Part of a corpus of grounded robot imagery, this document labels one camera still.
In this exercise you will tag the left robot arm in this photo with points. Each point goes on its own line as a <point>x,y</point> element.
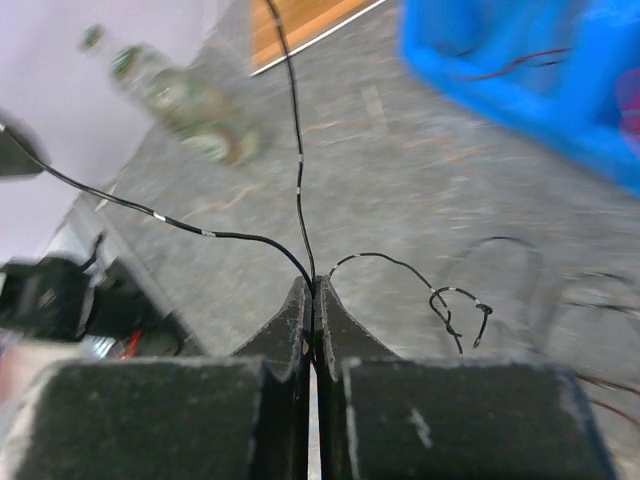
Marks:
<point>95,293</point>

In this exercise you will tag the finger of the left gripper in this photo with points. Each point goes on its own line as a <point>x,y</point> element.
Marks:
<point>20,154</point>

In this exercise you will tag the left glass bottle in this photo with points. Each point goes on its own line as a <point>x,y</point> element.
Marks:
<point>198,113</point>

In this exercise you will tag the blue three-compartment bin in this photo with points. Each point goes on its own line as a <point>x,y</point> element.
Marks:
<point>565,73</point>

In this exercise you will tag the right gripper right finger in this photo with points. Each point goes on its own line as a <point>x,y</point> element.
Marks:
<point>503,417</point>

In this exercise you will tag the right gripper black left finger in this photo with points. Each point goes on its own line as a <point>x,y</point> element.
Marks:
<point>243,416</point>

